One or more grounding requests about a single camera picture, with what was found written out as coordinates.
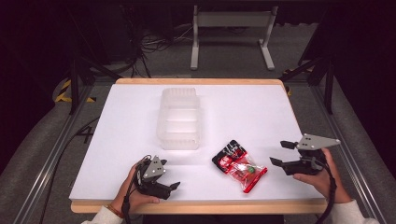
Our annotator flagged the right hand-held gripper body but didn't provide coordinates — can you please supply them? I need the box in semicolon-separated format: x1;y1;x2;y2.
283;133;342;176

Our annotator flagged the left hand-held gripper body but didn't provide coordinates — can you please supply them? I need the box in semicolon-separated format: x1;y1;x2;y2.
134;154;172;201

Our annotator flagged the red snack packet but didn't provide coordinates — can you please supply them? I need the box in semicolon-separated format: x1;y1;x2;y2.
211;139;269;194

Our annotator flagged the clear plastic container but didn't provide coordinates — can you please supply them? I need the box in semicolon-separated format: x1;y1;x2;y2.
156;87;202;151

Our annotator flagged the person's left hand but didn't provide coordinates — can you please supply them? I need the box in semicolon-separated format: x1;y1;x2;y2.
110;163;161;217

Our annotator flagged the person's right hand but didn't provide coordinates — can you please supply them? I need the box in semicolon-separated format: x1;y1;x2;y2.
292;147;353;205

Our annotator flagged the black metal stand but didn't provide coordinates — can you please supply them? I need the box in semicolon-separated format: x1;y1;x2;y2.
68;55;123;116
278;55;336;116

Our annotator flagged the yellow black hazard tape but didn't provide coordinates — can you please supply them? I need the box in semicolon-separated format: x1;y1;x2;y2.
54;78;97;105

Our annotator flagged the white metal stand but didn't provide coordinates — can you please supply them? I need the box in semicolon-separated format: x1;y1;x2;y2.
190;5;279;72

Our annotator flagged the aluminium rail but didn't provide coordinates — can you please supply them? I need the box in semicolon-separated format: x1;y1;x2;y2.
11;83;95;224
310;84;389;224

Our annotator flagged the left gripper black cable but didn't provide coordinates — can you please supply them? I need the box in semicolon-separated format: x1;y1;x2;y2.
120;154;153;224

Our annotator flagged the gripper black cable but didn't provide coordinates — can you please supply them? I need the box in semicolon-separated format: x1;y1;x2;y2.
313;154;339;224
120;154;153;224

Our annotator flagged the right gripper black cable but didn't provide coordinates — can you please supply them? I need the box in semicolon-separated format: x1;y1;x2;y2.
313;154;339;224

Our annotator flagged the orange bracelet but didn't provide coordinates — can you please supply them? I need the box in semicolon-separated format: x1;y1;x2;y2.
104;203;124;219

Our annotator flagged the black floor cable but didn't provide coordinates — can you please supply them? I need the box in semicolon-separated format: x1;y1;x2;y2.
38;116;101;224

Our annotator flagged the bundle of floor cables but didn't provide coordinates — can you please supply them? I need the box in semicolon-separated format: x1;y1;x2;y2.
122;18;194;79

